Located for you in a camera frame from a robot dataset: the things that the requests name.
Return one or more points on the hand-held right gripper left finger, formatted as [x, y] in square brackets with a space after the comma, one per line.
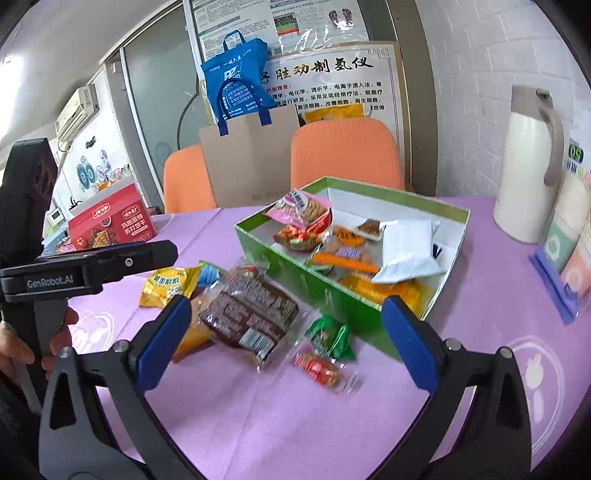
[164, 341]

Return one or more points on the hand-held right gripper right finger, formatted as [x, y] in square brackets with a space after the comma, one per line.
[411, 341]

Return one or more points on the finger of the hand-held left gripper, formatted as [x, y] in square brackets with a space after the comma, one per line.
[134, 258]

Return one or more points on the yellow cracker packet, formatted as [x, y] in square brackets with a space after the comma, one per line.
[166, 286]

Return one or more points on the yellow transparent snack packet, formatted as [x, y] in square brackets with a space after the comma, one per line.
[392, 293]

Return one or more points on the blue green snack packet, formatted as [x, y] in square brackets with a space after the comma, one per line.
[211, 273]

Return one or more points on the green candy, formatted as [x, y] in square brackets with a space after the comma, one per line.
[330, 339]

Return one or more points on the dark brown bread packet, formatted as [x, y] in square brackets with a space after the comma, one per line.
[249, 309]

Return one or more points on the red candy clear wrapper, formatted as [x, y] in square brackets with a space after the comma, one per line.
[321, 369]

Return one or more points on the orange snack packet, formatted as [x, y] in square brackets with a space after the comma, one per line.
[351, 264]

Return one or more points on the green cardboard box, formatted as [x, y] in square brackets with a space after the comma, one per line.
[323, 295]

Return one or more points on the small brown cake packet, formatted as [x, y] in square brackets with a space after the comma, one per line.
[369, 228]

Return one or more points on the clear packet of orange crisps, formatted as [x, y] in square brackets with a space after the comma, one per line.
[344, 235]

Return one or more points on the pink cracker packet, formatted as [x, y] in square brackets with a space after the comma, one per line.
[300, 207]

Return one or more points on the person's left hand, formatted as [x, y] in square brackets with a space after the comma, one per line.
[18, 350]

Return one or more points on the red cracker box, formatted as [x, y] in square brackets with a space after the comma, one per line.
[111, 221]

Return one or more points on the orange chair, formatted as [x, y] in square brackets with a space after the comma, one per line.
[184, 184]
[346, 152]

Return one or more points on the white air conditioner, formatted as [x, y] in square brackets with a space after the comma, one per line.
[78, 110]

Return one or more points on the purple tablecloth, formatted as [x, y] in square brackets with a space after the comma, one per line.
[277, 415]

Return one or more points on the pack of paper cups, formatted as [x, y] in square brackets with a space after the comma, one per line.
[568, 230]

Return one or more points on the cream thermos jug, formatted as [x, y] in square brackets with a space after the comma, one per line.
[521, 175]

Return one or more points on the blue tote bag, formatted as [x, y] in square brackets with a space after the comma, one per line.
[235, 64]

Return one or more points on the white info poster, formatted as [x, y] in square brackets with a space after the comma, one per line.
[240, 18]

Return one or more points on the wall poster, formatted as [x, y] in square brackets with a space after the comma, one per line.
[332, 74]

